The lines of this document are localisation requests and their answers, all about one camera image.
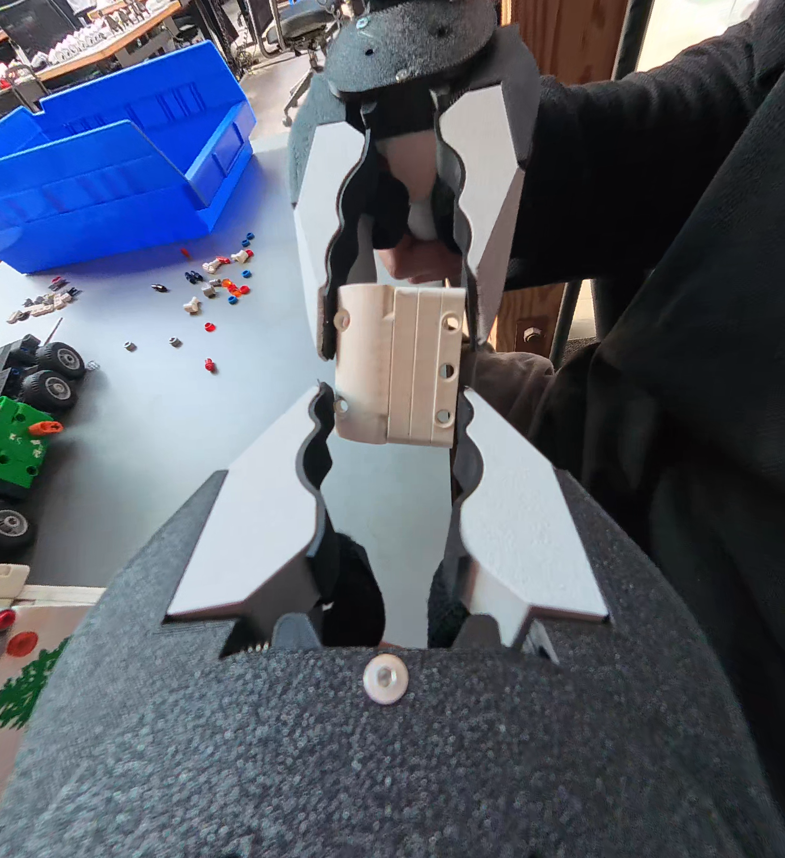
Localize pile of tan lego plates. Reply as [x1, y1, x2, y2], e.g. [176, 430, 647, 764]
[7, 275, 83, 326]

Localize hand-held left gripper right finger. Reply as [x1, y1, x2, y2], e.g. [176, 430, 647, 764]
[441, 389, 612, 665]

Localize black office chair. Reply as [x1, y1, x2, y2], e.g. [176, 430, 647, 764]
[262, 0, 340, 128]

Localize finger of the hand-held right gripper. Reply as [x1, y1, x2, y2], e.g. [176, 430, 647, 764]
[435, 82, 528, 351]
[294, 122, 373, 361]

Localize white lego truck container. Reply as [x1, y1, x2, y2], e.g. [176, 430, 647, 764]
[0, 563, 108, 832]

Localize white lego panel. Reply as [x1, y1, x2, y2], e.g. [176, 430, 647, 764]
[332, 282, 467, 449]

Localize person's black sweater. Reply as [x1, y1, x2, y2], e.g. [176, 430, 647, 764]
[463, 0, 785, 858]

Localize person's right hand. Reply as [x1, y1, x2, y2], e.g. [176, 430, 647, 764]
[374, 130, 467, 287]

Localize scattered small lego pieces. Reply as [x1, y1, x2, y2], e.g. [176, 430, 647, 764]
[87, 231, 257, 373]

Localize long wooden workbench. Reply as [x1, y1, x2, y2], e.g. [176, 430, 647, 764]
[0, 0, 186, 84]

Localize blue plastic storage bin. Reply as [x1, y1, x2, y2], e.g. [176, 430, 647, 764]
[0, 40, 257, 276]

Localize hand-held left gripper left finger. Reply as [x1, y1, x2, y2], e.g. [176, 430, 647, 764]
[165, 382, 338, 648]

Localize white green lego truck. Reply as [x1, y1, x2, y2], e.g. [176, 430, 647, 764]
[0, 333, 98, 557]

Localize person's right forearm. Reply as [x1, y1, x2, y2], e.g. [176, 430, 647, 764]
[503, 17, 769, 289]

